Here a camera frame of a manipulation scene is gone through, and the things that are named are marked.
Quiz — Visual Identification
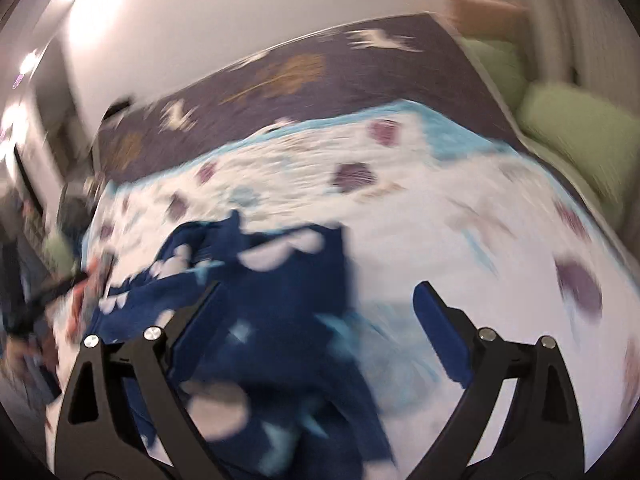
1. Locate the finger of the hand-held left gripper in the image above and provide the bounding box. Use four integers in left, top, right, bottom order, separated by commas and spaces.
27, 252, 116, 311

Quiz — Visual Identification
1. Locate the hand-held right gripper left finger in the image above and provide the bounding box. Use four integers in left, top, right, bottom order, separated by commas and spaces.
54, 280, 236, 480

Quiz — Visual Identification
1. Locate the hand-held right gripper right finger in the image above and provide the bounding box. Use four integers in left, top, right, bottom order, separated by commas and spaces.
407, 281, 587, 480

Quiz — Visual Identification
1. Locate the blue fleece white-spotted garment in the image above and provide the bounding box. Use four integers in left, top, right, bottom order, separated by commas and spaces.
92, 210, 396, 478

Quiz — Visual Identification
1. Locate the red patterned cloth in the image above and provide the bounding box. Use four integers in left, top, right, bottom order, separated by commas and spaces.
65, 255, 108, 341

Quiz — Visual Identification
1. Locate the green cloth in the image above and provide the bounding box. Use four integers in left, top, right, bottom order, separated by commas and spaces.
42, 237, 81, 276

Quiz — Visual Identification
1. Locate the dark teal bundle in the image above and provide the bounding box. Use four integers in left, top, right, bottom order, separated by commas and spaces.
57, 195, 101, 246

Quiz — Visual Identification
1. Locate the white seashell print quilt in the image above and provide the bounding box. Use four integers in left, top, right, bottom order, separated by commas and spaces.
45, 99, 638, 476

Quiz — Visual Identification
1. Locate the black object behind bed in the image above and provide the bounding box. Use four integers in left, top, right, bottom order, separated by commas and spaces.
100, 97, 136, 121

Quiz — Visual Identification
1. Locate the green pillow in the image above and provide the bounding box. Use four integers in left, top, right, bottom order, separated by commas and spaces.
515, 82, 640, 201
460, 37, 528, 111

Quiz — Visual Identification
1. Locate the dark deer print bedsheet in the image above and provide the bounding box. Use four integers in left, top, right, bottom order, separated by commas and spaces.
95, 12, 531, 186

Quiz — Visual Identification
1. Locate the tan cushion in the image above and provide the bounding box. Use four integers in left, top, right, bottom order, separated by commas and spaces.
442, 0, 531, 41

